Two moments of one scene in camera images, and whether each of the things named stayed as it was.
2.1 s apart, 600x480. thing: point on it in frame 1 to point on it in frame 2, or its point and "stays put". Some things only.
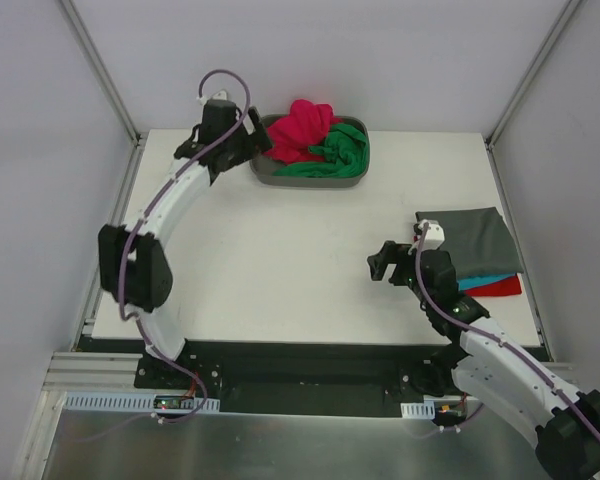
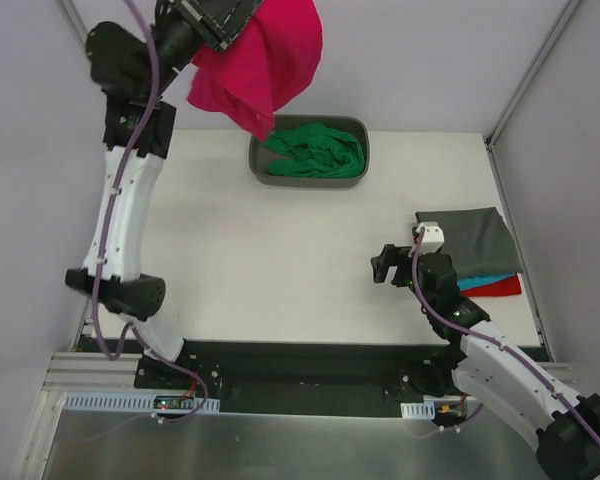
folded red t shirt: [509, 287] stays put
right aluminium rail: [567, 370] stays put
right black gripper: [393, 261] stays put
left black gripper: [253, 133] to [225, 23]
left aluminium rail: [91, 371] stays put
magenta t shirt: [305, 126] to [271, 63]
